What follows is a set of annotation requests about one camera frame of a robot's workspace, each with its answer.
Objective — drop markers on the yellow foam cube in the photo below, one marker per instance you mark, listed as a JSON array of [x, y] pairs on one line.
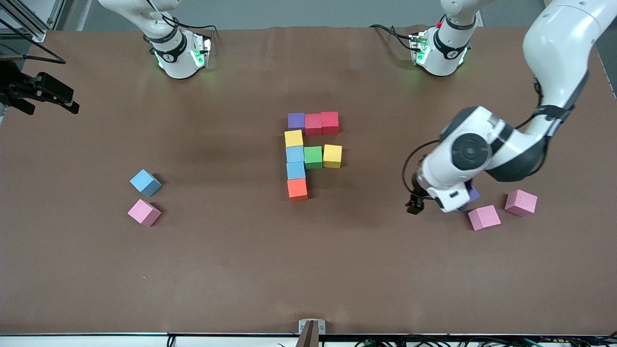
[[332, 155], [293, 138]]

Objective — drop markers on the brown table mat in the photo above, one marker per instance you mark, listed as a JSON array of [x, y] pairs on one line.
[[308, 279]]

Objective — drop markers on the pink foam cube with dots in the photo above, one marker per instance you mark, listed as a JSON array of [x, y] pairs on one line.
[[520, 202]]

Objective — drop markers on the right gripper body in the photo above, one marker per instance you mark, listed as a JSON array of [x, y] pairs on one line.
[[13, 83]]

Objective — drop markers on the purple foam cube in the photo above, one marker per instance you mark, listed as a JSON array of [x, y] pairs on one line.
[[474, 194], [296, 121]]

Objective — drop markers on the orange foam cube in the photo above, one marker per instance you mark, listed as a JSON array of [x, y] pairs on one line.
[[297, 189]]

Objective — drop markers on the aluminium frame profile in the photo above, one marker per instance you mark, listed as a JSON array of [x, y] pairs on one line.
[[36, 33]]

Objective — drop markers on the red foam cube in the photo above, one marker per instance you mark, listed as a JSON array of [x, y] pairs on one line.
[[313, 124], [329, 122]]

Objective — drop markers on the green foam cube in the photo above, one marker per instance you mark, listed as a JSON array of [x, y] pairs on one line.
[[313, 157]]

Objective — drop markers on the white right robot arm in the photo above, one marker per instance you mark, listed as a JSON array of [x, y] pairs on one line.
[[176, 62]]

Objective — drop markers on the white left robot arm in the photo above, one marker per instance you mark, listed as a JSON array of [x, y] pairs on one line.
[[554, 48]]

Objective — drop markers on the light blue foam cube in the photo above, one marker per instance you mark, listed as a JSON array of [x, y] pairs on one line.
[[143, 181], [296, 170], [294, 154]]

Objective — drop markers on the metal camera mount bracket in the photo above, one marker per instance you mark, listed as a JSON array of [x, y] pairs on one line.
[[312, 332]]

